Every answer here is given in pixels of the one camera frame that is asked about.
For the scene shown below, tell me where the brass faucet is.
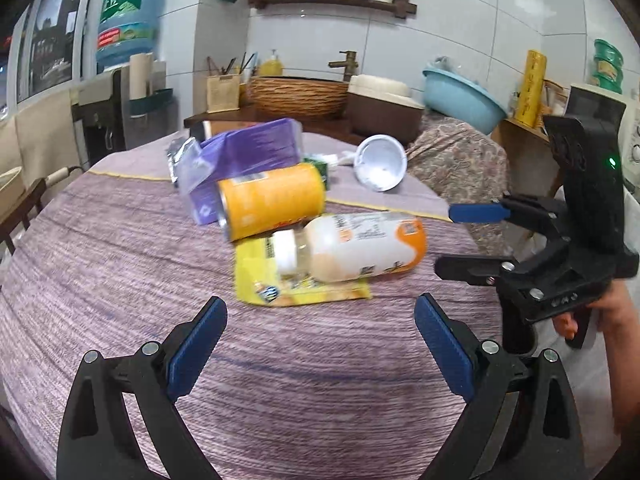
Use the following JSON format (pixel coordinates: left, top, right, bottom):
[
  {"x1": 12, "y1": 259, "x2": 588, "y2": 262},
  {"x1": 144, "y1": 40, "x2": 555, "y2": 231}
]
[{"x1": 328, "y1": 50, "x2": 359, "y2": 82}]

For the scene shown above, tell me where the person's right forearm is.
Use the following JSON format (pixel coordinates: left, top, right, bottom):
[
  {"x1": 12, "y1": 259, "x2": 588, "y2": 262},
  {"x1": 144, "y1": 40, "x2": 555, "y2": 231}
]
[{"x1": 600, "y1": 337, "x2": 640, "y2": 433}]

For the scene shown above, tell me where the yellow snack packet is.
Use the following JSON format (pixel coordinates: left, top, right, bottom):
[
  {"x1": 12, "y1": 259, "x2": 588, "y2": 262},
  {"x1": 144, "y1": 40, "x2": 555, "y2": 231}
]
[{"x1": 235, "y1": 234, "x2": 373, "y2": 307}]

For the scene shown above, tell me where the teal plastic rack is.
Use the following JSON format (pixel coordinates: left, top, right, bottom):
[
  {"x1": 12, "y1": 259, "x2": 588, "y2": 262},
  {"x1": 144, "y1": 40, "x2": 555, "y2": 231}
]
[{"x1": 129, "y1": 88, "x2": 175, "y2": 118}]

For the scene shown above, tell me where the grey water dispenser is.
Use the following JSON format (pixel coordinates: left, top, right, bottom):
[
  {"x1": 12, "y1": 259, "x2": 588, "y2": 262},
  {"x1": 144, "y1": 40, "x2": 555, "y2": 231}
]
[{"x1": 72, "y1": 60, "x2": 173, "y2": 153}]

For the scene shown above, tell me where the window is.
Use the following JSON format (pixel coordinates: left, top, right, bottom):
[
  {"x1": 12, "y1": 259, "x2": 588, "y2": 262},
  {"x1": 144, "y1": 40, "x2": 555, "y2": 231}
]
[{"x1": 0, "y1": 0, "x2": 101, "y2": 106}]

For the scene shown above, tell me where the orange drink can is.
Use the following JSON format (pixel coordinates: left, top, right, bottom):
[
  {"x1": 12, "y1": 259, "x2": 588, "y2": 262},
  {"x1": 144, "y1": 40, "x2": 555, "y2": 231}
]
[{"x1": 216, "y1": 162, "x2": 328, "y2": 242}]

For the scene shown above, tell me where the white paper cup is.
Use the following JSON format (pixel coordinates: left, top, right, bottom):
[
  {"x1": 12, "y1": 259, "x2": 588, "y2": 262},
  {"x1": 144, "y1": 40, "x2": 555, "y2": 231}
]
[{"x1": 354, "y1": 134, "x2": 407, "y2": 193}]

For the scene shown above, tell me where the light wooden side table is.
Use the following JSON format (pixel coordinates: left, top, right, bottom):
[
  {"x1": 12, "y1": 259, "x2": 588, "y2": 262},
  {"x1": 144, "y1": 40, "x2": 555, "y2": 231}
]
[{"x1": 492, "y1": 117, "x2": 563, "y2": 196}]

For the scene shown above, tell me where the beige box with clear lid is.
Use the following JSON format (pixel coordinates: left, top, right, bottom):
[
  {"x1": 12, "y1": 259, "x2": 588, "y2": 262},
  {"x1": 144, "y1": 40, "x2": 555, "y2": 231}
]
[{"x1": 0, "y1": 166, "x2": 24, "y2": 221}]

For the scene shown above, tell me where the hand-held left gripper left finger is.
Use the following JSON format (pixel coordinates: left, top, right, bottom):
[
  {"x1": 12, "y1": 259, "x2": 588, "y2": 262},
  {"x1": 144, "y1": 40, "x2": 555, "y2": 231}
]
[{"x1": 56, "y1": 296, "x2": 228, "y2": 480}]

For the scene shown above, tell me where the beige paper roll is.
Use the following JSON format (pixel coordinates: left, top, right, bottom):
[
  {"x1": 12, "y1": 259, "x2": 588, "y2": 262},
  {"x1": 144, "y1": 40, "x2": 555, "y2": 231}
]
[{"x1": 129, "y1": 52, "x2": 153, "y2": 98}]

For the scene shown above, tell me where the floral patterned cloth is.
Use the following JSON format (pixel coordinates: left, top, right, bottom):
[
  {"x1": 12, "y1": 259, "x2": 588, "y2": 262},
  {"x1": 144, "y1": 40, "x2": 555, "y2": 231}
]
[{"x1": 405, "y1": 115, "x2": 511, "y2": 256}]

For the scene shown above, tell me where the dark wooden stool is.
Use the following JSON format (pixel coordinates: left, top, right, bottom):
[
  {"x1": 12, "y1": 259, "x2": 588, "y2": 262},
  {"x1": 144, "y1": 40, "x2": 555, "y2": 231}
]
[{"x1": 0, "y1": 177, "x2": 48, "y2": 256}]

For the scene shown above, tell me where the clear plastic wrapper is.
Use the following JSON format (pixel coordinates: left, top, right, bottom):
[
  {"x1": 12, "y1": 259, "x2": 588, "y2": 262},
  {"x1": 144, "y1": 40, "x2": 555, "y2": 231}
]
[{"x1": 166, "y1": 136, "x2": 206, "y2": 196}]

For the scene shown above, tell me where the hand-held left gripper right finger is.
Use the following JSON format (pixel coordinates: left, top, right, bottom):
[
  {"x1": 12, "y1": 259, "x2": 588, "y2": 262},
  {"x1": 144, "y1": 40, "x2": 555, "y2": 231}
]
[{"x1": 414, "y1": 292, "x2": 586, "y2": 480}]

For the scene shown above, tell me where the yellow soap pump bottle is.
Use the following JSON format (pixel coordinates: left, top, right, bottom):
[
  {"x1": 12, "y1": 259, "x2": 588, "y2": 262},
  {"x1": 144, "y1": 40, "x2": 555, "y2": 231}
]
[{"x1": 257, "y1": 49, "x2": 284, "y2": 77}]

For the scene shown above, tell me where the person's right hand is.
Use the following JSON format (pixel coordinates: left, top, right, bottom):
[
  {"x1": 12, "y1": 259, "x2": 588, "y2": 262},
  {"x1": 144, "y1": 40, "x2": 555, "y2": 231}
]
[{"x1": 552, "y1": 277, "x2": 640, "y2": 341}]

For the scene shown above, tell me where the stack of green bowls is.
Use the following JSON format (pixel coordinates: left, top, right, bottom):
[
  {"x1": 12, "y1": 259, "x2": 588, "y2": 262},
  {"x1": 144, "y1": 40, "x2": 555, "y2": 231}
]
[{"x1": 592, "y1": 38, "x2": 625, "y2": 93}]

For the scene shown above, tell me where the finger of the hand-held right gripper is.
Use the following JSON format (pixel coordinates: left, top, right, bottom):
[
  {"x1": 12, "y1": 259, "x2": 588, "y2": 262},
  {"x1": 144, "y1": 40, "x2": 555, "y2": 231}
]
[
  {"x1": 448, "y1": 193, "x2": 573, "y2": 241},
  {"x1": 434, "y1": 237, "x2": 576, "y2": 288}
]

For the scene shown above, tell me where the person's white clothing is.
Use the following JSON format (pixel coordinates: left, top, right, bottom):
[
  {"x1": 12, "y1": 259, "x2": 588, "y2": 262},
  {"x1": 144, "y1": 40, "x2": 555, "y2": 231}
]
[{"x1": 550, "y1": 310, "x2": 628, "y2": 478}]

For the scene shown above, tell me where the bunch of chopsticks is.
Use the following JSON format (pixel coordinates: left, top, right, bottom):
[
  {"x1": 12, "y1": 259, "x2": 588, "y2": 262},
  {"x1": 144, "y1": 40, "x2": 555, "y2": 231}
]
[{"x1": 207, "y1": 51, "x2": 259, "y2": 77}]

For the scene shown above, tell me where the yellow wrap roll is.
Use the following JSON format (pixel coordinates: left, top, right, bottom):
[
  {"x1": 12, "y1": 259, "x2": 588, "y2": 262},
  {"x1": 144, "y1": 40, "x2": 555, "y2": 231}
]
[{"x1": 515, "y1": 50, "x2": 547, "y2": 128}]

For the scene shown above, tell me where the beige handle with cable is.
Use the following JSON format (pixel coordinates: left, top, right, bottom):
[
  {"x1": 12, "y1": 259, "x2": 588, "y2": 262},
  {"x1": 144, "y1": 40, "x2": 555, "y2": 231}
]
[{"x1": 42, "y1": 165, "x2": 83, "y2": 186}]

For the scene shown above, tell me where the purple plastic packet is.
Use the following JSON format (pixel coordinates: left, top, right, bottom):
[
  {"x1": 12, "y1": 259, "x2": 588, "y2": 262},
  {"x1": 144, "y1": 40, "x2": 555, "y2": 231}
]
[{"x1": 177, "y1": 117, "x2": 305, "y2": 226}]

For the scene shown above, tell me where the woven basket basin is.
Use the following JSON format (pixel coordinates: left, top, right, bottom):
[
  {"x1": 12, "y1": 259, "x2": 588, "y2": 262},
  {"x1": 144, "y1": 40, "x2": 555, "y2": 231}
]
[{"x1": 247, "y1": 75, "x2": 351, "y2": 120}]

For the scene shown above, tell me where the light blue plastic basin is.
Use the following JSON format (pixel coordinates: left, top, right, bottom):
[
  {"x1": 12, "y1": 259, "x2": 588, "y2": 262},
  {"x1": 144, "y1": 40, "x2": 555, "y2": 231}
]
[{"x1": 422, "y1": 57, "x2": 508, "y2": 135}]

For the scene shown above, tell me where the green white drink carton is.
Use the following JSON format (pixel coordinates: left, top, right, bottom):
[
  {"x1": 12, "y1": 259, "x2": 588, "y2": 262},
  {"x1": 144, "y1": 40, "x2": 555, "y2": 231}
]
[{"x1": 301, "y1": 151, "x2": 361, "y2": 192}]

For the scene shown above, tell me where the brown container with cream lid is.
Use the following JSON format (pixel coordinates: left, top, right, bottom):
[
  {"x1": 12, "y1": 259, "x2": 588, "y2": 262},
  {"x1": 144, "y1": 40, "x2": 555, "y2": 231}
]
[{"x1": 345, "y1": 74, "x2": 426, "y2": 143}]

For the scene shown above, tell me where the blue water jug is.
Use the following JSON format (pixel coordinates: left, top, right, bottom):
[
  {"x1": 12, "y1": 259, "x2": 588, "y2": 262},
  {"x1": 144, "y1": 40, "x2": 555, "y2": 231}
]
[{"x1": 95, "y1": 0, "x2": 165, "y2": 68}]

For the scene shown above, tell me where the beige cushioned bench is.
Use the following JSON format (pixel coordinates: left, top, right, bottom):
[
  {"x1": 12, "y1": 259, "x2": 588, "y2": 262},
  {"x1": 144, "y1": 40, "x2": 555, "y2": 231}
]
[{"x1": 0, "y1": 82, "x2": 86, "y2": 201}]

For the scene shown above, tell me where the white orange plastic bottle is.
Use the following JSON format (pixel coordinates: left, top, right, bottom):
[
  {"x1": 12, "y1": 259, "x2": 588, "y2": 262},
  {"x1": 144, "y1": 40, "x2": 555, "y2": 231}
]
[{"x1": 271, "y1": 211, "x2": 428, "y2": 283}]

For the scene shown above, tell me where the beige utensil holder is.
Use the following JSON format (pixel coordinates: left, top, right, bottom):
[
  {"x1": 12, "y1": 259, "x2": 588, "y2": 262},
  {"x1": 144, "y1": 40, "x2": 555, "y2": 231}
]
[{"x1": 206, "y1": 74, "x2": 242, "y2": 113}]

